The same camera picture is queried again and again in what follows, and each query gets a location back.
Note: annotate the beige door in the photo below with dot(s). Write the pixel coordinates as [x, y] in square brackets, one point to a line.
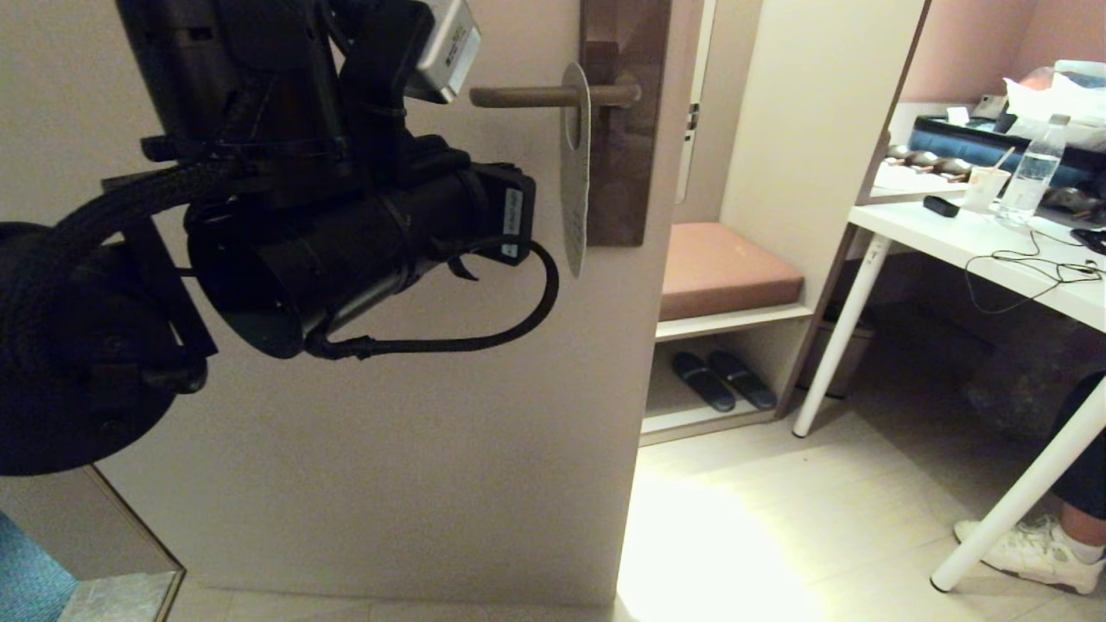
[432, 432]

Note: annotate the beige waste bin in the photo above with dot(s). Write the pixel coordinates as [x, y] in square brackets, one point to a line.
[851, 354]

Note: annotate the dark brown lock plate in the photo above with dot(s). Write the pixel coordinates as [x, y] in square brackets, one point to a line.
[626, 173]

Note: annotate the black slipper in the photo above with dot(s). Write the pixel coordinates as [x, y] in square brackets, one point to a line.
[702, 382]
[745, 380]

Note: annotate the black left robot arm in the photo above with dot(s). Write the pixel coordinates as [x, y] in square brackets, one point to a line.
[130, 259]

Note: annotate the brown bench cushion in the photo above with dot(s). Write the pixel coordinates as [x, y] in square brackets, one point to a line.
[726, 272]

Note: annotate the white plastic bag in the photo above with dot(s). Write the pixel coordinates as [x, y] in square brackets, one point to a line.
[1063, 104]

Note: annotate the metal trimmed wall panel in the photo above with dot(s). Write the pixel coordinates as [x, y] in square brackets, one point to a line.
[86, 536]

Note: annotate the white paper sheet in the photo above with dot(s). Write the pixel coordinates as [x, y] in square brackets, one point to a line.
[907, 183]

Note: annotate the white sneaker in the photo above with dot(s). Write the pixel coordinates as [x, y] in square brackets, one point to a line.
[1037, 553]

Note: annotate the paper cup with straw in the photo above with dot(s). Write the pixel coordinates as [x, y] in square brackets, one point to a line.
[983, 190]

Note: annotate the do not disturb door hanger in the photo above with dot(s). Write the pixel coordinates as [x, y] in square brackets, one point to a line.
[575, 190]

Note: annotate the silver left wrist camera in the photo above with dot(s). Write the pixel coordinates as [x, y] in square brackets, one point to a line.
[445, 47]

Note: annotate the white table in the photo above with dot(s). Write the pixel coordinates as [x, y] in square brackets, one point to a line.
[950, 238]

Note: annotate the blue tray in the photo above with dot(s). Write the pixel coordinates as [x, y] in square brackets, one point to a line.
[959, 145]

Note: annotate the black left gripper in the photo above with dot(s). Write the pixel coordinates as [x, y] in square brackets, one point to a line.
[389, 242]

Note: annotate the seated person dark clothes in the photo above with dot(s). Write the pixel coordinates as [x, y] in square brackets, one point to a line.
[1084, 449]

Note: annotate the small black device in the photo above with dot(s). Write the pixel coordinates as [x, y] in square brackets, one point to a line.
[940, 206]

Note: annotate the grey brown bag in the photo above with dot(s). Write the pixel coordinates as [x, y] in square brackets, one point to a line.
[1011, 389]

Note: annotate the clear plastic water bottle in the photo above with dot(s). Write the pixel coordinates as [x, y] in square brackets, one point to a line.
[1032, 181]

